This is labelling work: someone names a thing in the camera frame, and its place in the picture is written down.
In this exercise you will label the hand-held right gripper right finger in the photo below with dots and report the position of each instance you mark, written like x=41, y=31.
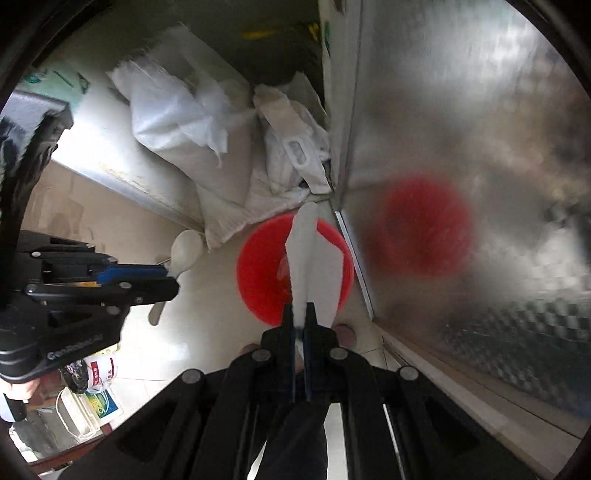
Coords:
x=308, y=364

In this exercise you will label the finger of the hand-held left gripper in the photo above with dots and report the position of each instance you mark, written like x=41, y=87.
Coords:
x=147, y=291
x=134, y=274

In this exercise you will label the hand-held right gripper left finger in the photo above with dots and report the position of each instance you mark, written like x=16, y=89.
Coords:
x=291, y=360

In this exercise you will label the white plastic spoon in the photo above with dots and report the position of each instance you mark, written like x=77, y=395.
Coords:
x=187, y=249

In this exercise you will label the red plastic bin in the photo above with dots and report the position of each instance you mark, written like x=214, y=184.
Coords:
x=258, y=277

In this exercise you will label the white cloth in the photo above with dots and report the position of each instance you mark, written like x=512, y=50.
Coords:
x=314, y=267

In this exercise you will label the person's left hand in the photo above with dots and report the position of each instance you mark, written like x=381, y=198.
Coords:
x=21, y=390

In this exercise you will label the person's left foot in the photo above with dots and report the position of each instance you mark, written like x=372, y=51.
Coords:
x=250, y=350

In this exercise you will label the person's foot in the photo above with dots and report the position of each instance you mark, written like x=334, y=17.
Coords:
x=346, y=336
x=250, y=350

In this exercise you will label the person's right foot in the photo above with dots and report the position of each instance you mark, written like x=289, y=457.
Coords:
x=346, y=336

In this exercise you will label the white red printed bag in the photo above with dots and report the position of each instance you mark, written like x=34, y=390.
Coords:
x=99, y=369

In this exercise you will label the green printed packet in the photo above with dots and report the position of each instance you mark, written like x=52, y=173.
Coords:
x=106, y=404

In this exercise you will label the flat white woven sack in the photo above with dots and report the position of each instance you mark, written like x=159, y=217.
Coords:
x=231, y=217

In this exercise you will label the large white woven sack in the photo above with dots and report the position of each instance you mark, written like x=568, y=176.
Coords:
x=175, y=120

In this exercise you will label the stainless steel cabinet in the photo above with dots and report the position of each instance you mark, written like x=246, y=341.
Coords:
x=461, y=115

